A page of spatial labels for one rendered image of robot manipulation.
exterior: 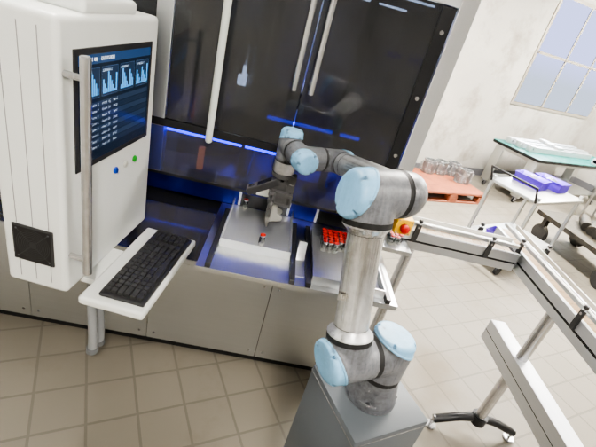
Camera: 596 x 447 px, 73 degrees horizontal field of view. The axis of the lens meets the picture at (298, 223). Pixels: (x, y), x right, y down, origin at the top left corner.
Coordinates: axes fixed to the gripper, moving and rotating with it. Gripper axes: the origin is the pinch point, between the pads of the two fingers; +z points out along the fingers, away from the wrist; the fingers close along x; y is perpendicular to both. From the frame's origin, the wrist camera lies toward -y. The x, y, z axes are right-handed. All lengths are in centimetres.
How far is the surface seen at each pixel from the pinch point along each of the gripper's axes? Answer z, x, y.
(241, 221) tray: 10.4, 14.2, -8.9
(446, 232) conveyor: 6, 37, 86
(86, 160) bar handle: -26, -36, -47
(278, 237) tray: 10.4, 7.9, 6.6
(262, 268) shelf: 10.5, -14.7, 2.3
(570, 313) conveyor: 6, -9, 122
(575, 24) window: -136, 511, 375
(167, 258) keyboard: 15.6, -13.3, -30.4
